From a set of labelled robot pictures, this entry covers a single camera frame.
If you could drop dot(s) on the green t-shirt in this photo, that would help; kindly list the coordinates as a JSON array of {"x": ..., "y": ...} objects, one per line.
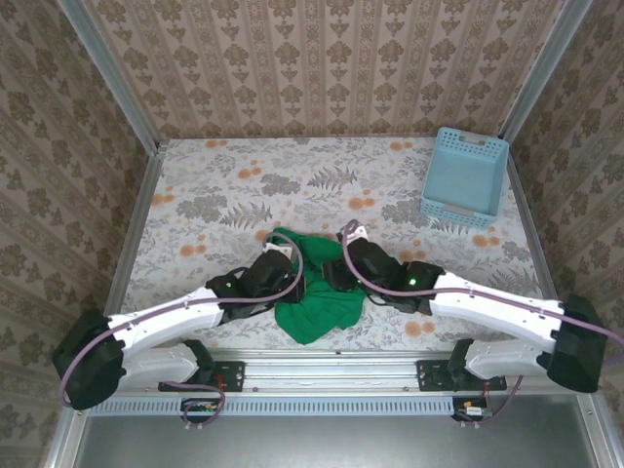
[{"x": 322, "y": 312}]

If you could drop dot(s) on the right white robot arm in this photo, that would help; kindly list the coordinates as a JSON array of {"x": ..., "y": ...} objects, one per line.
[{"x": 487, "y": 307}]

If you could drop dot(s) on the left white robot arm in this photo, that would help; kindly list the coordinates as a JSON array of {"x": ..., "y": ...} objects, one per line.
[{"x": 161, "y": 317}]

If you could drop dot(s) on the floral tablecloth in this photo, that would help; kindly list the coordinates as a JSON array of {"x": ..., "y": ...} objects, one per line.
[{"x": 312, "y": 195}]

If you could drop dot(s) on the light blue plastic basket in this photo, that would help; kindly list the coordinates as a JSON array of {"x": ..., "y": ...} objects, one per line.
[{"x": 463, "y": 170}]

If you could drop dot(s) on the small black electronics board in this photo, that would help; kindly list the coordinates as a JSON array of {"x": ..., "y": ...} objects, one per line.
[
  {"x": 473, "y": 412},
  {"x": 200, "y": 407}
]

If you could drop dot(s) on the grey metal sheet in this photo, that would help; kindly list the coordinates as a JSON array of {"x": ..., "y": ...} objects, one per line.
[{"x": 331, "y": 443}]

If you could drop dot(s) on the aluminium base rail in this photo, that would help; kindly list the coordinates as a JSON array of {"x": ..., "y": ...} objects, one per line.
[{"x": 331, "y": 373}]

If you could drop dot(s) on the aluminium table side rail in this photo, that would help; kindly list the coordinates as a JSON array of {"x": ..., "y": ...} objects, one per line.
[
  {"x": 529, "y": 219},
  {"x": 136, "y": 219}
]

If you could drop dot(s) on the aluminium frame post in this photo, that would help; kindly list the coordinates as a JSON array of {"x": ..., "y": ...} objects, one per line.
[
  {"x": 112, "y": 83},
  {"x": 541, "y": 73}
]

